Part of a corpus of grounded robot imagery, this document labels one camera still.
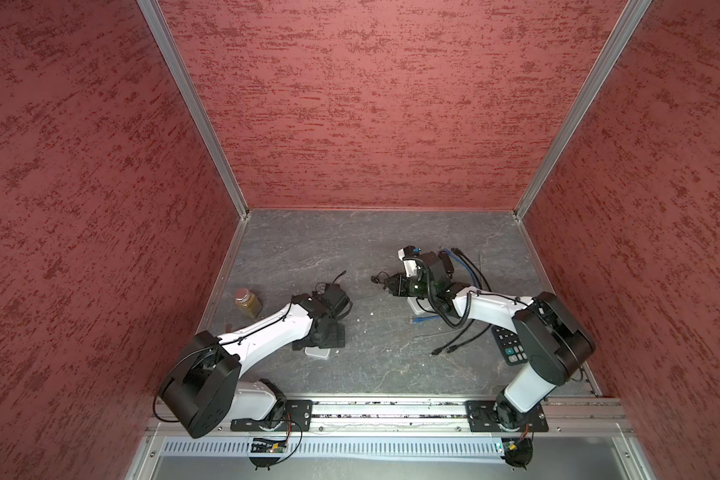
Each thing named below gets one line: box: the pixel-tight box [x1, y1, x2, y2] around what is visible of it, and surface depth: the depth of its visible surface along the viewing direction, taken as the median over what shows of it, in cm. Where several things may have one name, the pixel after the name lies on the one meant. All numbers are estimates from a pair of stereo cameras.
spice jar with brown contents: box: [235, 287, 263, 319], surface depth 87 cm
